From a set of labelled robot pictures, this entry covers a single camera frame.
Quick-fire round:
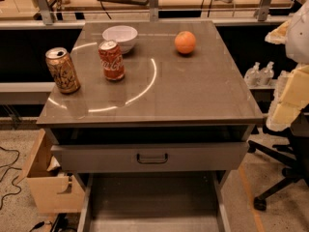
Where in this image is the orange fruit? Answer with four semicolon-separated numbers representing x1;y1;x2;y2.
174;31;196;54

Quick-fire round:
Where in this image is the open grey middle drawer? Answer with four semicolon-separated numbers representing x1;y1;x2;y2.
77;172;232;232

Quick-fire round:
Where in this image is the white bowl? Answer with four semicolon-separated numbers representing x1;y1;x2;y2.
102;25;138;54

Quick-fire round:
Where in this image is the clear bottle left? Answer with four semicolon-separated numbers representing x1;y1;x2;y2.
244;62;260;87

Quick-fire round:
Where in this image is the black office chair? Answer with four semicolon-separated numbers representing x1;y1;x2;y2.
248;113;309;211

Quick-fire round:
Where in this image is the black floor cable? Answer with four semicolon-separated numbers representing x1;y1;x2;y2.
0;146;23;211

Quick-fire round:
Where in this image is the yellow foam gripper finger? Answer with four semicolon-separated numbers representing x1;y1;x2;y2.
266;65;309;131
265;20;291;44

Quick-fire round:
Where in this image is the cardboard box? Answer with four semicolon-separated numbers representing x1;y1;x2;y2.
17;130;85;214

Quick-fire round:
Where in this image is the gold LaCroix can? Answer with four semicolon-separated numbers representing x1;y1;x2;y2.
45;47;80;94

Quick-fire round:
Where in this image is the grey top drawer front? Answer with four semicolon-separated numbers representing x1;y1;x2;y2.
51;142;248;173

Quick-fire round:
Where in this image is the red Coca-Cola can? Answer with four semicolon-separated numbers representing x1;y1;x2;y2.
98;40;125;81

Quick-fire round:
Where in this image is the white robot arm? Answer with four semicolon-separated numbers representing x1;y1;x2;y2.
266;0;309;131

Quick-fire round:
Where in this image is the clear bottle right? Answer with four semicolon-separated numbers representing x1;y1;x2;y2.
259;61;274;86

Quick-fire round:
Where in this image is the clear bottle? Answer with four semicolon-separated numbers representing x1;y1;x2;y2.
244;62;260;87
259;61;274;86

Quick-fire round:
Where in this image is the grey metal drawer cabinet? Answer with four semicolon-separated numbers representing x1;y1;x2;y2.
36;19;265;232

